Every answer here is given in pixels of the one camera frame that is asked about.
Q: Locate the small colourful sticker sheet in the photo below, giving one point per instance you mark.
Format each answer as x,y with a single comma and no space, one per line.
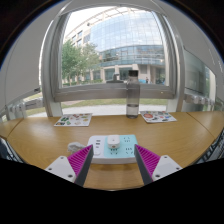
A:
74,119

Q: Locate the dark chair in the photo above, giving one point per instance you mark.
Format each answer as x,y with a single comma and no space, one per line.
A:
215,146
7,150

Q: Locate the white and mint power strip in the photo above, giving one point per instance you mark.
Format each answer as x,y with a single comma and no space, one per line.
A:
127,149

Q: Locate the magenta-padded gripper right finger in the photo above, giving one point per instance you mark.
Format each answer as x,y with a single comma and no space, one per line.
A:
148,161

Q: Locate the grey rail with white knobs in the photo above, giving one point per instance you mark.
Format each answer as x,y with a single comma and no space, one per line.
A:
200,99
23,107

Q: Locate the person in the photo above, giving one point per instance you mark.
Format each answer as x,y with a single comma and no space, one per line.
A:
147,80

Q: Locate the green tree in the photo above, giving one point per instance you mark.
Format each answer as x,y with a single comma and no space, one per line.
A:
75,60

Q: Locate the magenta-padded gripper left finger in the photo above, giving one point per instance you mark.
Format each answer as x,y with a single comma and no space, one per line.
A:
78,161

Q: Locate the glass-fronted building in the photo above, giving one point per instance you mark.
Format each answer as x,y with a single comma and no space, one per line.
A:
126,36

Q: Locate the large colourful sticker sheet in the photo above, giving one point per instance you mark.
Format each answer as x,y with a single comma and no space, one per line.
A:
158,116

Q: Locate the clear bottle with black cap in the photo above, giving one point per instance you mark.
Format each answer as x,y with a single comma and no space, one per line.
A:
132,96

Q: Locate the grey window frame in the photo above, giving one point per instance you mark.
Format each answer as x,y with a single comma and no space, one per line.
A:
100,91

